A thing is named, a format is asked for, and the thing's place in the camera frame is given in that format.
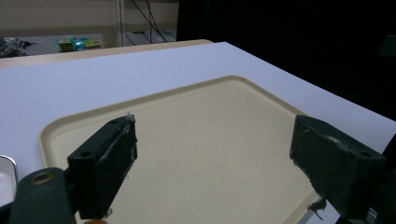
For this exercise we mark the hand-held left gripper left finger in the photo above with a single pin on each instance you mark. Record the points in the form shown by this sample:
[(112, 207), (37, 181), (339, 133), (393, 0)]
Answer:
[(99, 168)]

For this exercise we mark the colourful toy blocks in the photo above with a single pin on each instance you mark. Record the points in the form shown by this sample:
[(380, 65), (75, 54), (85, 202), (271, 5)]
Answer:
[(78, 44)]

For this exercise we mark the beige plastic tray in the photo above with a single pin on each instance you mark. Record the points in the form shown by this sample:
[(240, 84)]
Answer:
[(214, 140)]

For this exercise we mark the white bowl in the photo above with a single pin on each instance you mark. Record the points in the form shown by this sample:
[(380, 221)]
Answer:
[(6, 183)]

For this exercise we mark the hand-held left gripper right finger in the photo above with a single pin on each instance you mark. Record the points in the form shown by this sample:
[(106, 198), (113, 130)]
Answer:
[(333, 161)]

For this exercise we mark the black curtain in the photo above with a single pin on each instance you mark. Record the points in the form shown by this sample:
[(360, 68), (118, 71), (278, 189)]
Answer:
[(295, 40)]

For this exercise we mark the grey patterned cloth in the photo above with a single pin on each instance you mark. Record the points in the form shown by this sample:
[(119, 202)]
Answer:
[(12, 46)]

